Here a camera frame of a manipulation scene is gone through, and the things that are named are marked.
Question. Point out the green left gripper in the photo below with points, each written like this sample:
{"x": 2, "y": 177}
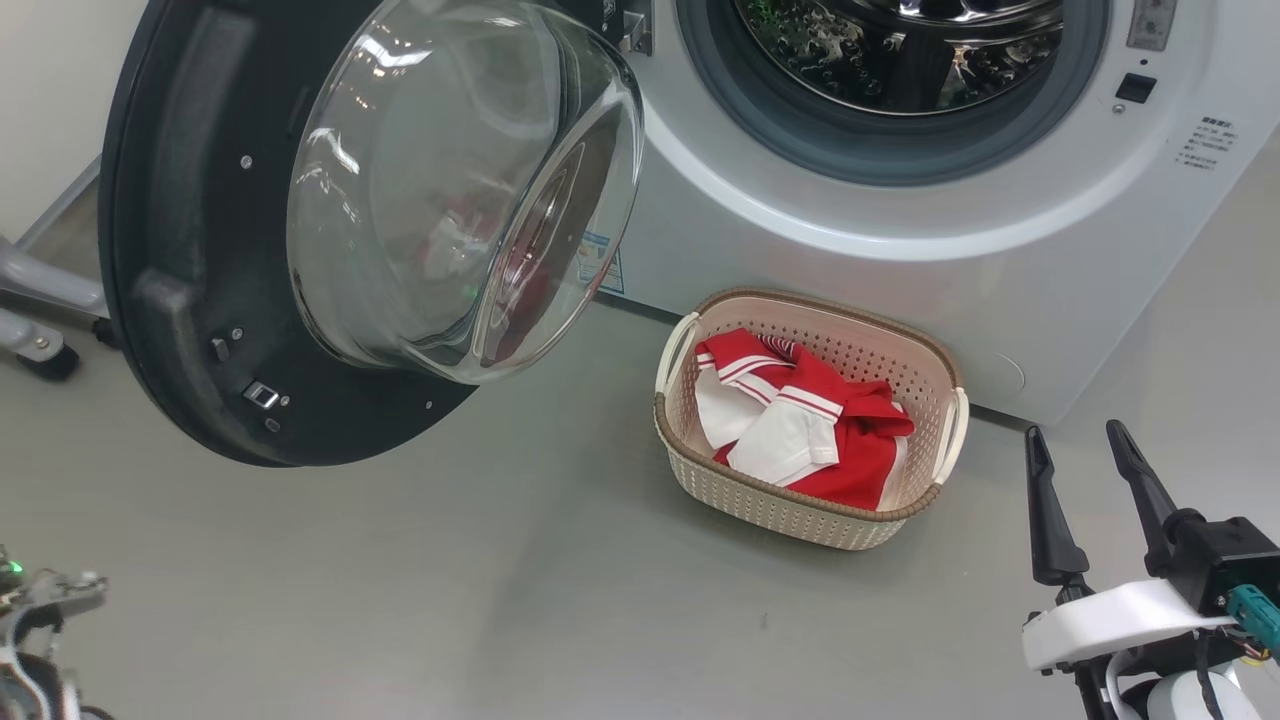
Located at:
{"x": 40, "y": 595}

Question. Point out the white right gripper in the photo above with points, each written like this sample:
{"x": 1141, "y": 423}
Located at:
{"x": 1110, "y": 620}

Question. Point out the red and white garment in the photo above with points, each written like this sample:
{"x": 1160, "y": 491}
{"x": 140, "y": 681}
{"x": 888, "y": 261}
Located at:
{"x": 850, "y": 430}

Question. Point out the round black glass washer door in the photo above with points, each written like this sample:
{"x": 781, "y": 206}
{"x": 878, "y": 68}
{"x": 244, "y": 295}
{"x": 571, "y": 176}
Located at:
{"x": 190, "y": 200}

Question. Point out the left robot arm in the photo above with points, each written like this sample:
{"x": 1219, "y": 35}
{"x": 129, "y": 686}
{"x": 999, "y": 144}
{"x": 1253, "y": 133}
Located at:
{"x": 30, "y": 690}

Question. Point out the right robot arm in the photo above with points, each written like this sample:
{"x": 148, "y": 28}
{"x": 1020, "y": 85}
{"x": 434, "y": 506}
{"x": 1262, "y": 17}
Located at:
{"x": 1190, "y": 695}

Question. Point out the white front-load washing machine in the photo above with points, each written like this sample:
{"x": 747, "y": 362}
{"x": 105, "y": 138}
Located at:
{"x": 900, "y": 270}

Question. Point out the cream perforated laundry basket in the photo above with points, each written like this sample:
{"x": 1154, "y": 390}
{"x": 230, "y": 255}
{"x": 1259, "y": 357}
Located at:
{"x": 780, "y": 510}

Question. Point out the grey warning sticker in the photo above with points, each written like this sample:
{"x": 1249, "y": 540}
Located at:
{"x": 1152, "y": 20}

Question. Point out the blue energy label sticker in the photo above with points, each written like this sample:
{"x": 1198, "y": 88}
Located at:
{"x": 605, "y": 270}

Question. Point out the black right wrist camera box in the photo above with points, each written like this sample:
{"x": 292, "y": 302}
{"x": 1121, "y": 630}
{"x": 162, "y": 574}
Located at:
{"x": 1230, "y": 560}

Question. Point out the metal frame leg with caster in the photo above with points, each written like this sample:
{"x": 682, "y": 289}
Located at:
{"x": 40, "y": 285}

